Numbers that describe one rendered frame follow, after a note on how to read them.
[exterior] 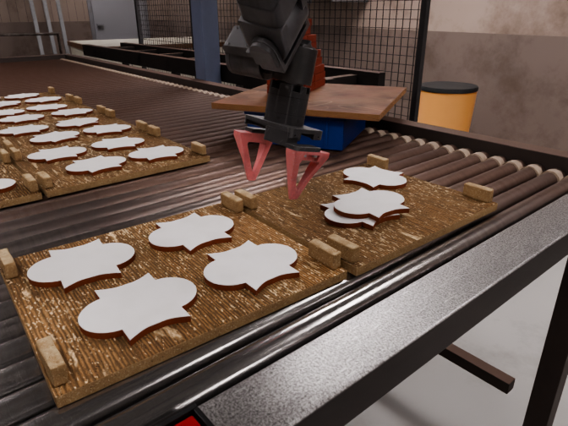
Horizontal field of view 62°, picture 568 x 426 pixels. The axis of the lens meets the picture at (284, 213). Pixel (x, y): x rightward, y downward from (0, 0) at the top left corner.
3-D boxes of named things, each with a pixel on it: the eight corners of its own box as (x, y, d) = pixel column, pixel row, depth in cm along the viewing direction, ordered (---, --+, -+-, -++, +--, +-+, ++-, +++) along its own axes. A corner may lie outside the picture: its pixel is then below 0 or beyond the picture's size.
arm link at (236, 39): (268, 47, 55) (297, -9, 57) (192, 35, 60) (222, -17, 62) (297, 106, 65) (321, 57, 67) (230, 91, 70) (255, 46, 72)
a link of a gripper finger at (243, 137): (253, 189, 67) (264, 124, 65) (225, 176, 72) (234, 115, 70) (287, 188, 72) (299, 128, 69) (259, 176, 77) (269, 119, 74)
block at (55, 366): (70, 383, 49) (66, 362, 48) (52, 390, 48) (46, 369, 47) (56, 352, 53) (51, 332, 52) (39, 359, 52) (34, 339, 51)
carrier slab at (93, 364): (346, 279, 71) (347, 270, 70) (57, 410, 48) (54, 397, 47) (226, 208, 96) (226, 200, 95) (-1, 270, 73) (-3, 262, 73)
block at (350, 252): (360, 261, 72) (361, 245, 71) (352, 264, 71) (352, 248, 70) (333, 247, 77) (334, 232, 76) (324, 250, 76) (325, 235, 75)
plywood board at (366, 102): (406, 92, 166) (406, 87, 165) (379, 121, 123) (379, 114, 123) (275, 85, 183) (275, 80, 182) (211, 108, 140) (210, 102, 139)
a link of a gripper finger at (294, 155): (286, 205, 63) (299, 135, 60) (253, 189, 67) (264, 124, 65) (320, 203, 67) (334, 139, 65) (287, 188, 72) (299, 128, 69)
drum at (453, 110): (477, 172, 403) (491, 86, 374) (439, 182, 381) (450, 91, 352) (435, 159, 439) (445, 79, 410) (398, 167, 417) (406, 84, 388)
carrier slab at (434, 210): (497, 210, 95) (498, 203, 94) (356, 276, 71) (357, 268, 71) (366, 168, 120) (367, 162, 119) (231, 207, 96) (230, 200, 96)
